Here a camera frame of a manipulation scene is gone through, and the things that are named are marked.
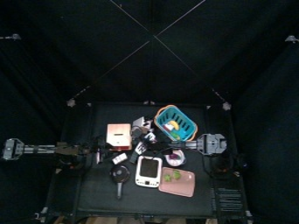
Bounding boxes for copper brown box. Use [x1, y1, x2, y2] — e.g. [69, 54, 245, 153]
[105, 122, 133, 151]

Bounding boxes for white kitchen scale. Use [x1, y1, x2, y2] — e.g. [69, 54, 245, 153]
[135, 155, 164, 189]

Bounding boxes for black toy frying pan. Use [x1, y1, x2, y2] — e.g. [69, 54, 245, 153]
[108, 164, 132, 200]

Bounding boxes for grey white toy appliance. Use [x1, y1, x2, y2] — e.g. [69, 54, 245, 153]
[131, 115, 155, 137]

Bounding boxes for small white bowl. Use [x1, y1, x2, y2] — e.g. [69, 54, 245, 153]
[163, 150, 187, 167]

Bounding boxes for yellow toy banana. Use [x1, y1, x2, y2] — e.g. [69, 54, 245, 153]
[168, 120, 181, 131]

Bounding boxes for teal basket with orange rim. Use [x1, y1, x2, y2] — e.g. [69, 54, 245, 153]
[153, 104, 199, 143]

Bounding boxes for pink cutting board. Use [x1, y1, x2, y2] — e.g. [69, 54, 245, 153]
[157, 166, 196, 199]

